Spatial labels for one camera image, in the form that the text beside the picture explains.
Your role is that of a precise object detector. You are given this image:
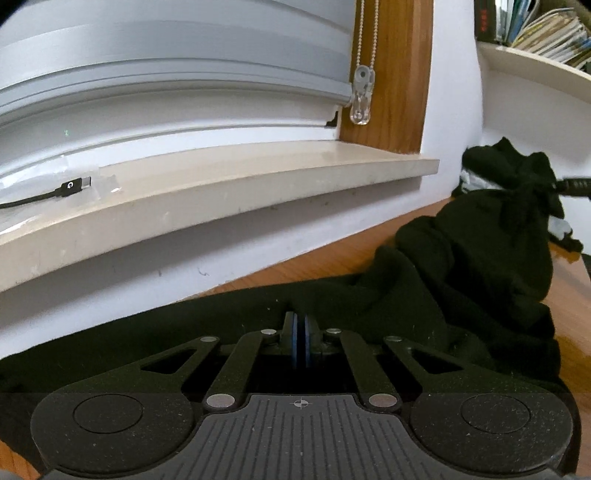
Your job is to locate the black garment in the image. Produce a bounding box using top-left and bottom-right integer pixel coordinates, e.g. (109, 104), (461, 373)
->
(1, 185), (572, 468)

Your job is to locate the black clothes pile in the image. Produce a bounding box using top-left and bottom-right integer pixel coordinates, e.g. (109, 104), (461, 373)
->
(452, 138), (583, 253)

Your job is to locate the grey white garment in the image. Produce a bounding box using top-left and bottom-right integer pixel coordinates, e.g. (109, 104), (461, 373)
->
(459, 168), (573, 241)

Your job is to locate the row of books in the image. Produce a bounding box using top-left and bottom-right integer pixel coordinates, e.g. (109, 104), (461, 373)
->
(474, 1), (590, 73)

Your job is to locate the beige window sill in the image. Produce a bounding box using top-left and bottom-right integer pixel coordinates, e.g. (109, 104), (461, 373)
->
(1, 141), (439, 290)

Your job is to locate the grey window blind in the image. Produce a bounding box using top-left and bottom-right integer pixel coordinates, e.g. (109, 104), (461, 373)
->
(1, 1), (356, 123)

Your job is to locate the white wall shelf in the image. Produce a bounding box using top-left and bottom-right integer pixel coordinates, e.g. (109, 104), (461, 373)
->
(478, 42), (591, 103)

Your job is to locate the wooden window frame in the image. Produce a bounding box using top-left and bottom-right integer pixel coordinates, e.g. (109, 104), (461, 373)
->
(339, 0), (434, 154)

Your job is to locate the clear blind cord weight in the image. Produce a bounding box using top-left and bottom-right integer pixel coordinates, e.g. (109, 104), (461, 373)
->
(349, 65), (376, 126)

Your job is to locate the black USB cable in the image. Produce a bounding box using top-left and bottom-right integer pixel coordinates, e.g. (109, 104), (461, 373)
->
(0, 175), (92, 210)

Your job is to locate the white bead chain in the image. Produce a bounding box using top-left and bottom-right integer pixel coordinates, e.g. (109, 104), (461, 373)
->
(355, 0), (381, 70)

